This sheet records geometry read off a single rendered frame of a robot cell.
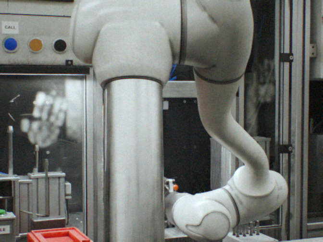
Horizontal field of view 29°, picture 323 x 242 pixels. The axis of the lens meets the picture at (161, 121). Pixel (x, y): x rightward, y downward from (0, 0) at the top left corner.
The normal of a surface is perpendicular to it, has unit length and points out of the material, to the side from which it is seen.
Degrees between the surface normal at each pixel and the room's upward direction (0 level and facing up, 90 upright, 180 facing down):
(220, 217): 80
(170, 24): 90
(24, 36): 90
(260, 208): 119
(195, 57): 145
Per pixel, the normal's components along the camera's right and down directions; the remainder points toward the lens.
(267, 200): 0.50, 0.50
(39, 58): 0.38, 0.04
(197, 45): 0.18, 0.64
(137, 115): 0.21, -0.25
